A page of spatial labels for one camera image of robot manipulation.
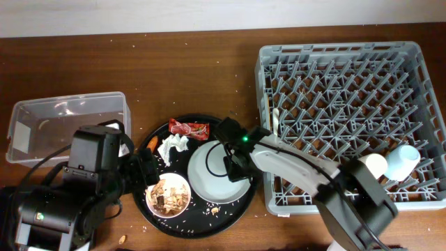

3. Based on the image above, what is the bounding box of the orange carrot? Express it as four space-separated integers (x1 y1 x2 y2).
146 136 158 153

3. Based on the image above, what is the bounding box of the white bowl with food scraps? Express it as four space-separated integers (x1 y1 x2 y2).
144 173 192 219

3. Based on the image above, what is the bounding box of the red snack wrapper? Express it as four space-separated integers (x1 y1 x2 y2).
169 119 210 141

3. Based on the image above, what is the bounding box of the white plastic fork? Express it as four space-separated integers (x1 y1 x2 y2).
272 108 279 142

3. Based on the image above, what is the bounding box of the grey plate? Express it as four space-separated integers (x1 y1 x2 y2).
187 140 250 204

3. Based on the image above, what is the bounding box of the white tissue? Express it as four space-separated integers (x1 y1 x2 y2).
157 134 189 167

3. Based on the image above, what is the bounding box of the wooden chopstick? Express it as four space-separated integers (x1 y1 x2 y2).
265 94 271 131

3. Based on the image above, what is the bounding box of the cream white cup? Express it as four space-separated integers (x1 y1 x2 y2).
359 153 388 179

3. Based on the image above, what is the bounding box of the light blue cup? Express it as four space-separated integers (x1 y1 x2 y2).
384 145 421 182

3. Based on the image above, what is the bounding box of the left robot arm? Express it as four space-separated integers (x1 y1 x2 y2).
6 121 160 250

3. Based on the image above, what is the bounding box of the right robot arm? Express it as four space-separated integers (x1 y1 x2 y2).
212 118 398 250

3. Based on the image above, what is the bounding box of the grey dishwasher rack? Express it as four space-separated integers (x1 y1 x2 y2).
254 41 445 211

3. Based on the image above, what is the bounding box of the black round tray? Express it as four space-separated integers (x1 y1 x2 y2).
132 114 262 239

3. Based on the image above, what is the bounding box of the nut shell on table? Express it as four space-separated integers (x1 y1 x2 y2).
118 235 126 245

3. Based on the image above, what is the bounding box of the clear plastic bin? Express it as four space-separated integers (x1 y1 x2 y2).
6 91 132 167

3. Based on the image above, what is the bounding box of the black rectangular bin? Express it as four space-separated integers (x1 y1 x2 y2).
1 186 20 251

